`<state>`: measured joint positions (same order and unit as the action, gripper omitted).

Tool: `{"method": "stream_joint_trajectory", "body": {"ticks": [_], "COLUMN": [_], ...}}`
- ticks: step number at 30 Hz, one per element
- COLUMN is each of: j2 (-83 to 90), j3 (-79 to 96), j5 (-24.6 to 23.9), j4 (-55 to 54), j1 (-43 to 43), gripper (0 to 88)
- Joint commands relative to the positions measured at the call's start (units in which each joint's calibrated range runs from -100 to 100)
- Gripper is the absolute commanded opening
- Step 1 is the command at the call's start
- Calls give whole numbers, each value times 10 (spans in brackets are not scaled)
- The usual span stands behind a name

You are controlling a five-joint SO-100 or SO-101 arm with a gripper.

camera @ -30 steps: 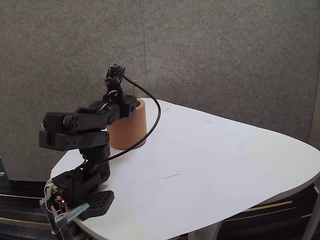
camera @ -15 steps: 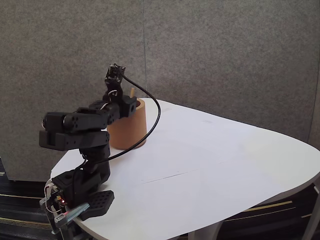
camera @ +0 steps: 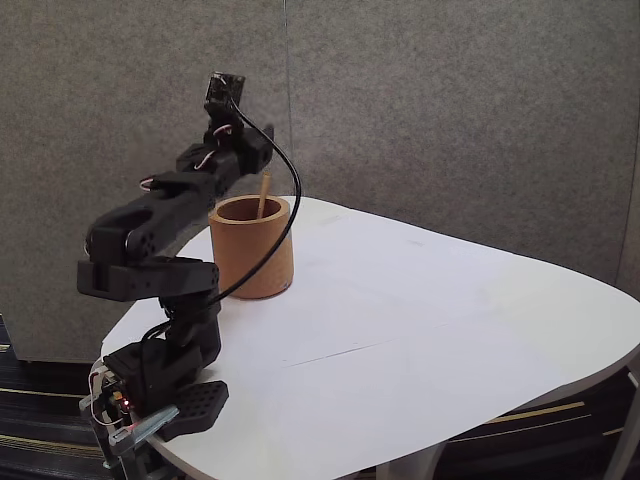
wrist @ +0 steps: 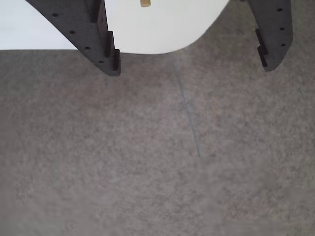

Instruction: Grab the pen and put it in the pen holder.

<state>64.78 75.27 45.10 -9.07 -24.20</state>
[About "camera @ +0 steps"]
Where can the brown cylindrical pen holder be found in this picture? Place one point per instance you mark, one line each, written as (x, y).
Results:
(235, 250)

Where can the metal table clamp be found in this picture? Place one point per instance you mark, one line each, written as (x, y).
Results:
(155, 420)

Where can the bare camera circuit board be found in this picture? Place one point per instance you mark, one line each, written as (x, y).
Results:
(224, 89)

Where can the white table leg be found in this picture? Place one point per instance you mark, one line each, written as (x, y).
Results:
(400, 470)
(622, 450)

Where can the tan wooden pen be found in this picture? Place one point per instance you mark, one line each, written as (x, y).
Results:
(263, 197)

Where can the controller board with red LED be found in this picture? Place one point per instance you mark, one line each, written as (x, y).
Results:
(120, 400)

